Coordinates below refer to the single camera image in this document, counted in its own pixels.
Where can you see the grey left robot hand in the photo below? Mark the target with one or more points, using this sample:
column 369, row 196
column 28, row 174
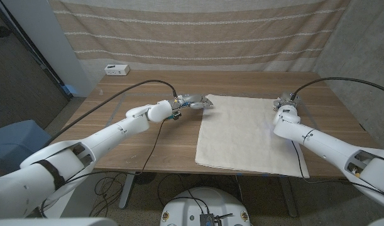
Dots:
column 191, row 101

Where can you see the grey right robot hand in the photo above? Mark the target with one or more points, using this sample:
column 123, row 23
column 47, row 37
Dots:
column 286, row 100

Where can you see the cream cheesecloth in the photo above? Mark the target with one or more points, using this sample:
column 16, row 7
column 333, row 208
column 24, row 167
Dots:
column 242, row 135

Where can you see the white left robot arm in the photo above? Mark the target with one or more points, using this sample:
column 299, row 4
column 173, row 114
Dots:
column 94, row 141

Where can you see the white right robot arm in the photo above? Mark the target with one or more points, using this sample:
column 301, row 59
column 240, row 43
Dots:
column 330, row 144

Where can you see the beige striped backdrop cloth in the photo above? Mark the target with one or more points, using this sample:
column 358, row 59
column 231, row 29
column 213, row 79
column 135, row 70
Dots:
column 195, row 31

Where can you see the white power strip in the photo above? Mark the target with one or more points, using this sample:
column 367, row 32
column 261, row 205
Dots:
column 117, row 69

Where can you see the grey textured side panel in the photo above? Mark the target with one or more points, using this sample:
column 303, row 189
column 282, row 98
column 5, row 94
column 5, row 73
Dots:
column 361, row 62

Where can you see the grey table leg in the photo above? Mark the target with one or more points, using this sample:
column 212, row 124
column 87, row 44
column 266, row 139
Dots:
column 126, row 191
column 289, row 197

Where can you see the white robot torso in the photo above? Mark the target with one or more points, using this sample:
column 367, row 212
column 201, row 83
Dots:
column 204, row 201

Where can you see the small grey electronics box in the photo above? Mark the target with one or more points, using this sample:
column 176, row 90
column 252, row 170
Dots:
column 210, row 219

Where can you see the blue-grey chair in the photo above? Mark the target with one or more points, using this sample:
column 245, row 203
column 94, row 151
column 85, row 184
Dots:
column 15, row 144

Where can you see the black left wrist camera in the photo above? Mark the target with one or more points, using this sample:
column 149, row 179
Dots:
column 175, row 116

